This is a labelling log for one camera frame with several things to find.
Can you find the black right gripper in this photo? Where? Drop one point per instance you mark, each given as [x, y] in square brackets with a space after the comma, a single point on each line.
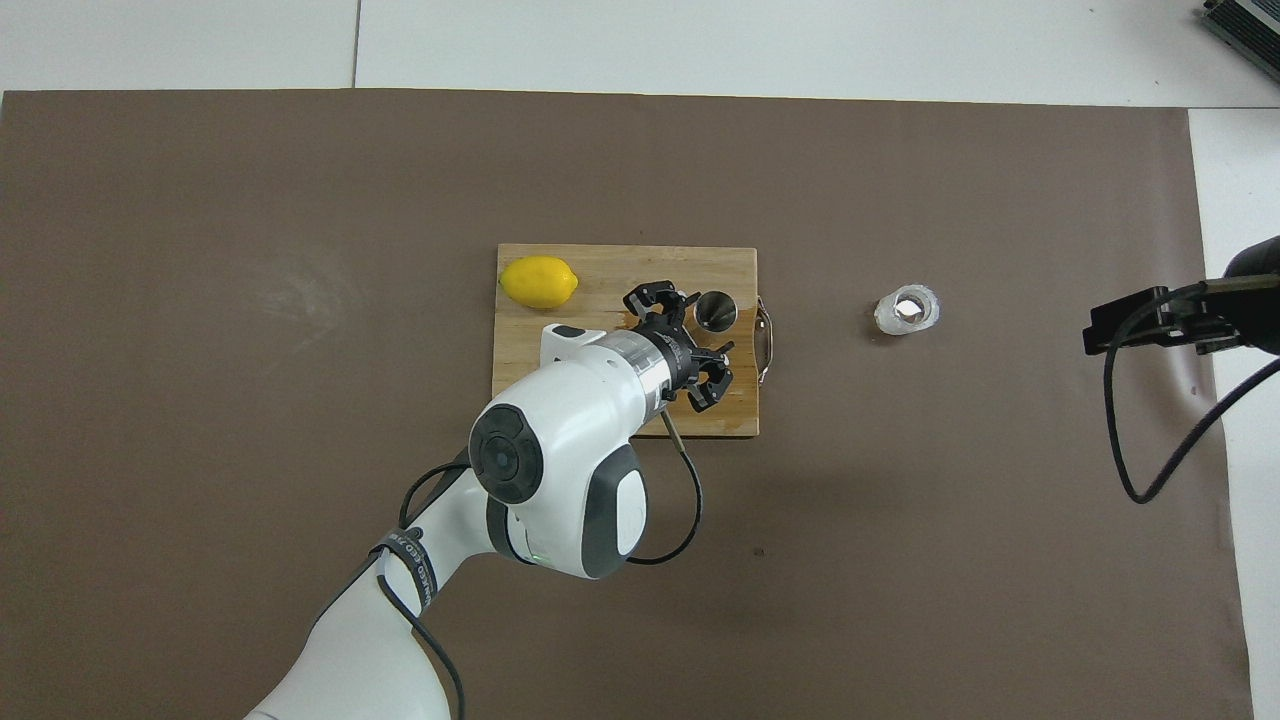
[1258, 295]

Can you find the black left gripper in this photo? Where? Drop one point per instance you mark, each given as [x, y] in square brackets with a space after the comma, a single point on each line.
[672, 350]

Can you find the steel double jigger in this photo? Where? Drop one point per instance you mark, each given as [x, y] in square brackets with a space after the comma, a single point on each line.
[716, 310]

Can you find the small clear plastic cup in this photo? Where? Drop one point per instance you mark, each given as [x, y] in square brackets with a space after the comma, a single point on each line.
[907, 310]

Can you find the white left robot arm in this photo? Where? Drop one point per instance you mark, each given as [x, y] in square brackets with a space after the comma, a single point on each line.
[560, 420]

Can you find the wooden cutting board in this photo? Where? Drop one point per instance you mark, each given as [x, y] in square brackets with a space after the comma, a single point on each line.
[560, 390]

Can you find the yellow lemon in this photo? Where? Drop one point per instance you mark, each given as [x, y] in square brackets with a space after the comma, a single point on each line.
[538, 282]

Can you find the dark ribbed metal device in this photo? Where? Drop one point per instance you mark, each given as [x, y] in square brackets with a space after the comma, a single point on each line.
[1250, 25]

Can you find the brown paper table mat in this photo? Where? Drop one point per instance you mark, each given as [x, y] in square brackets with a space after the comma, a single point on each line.
[200, 200]

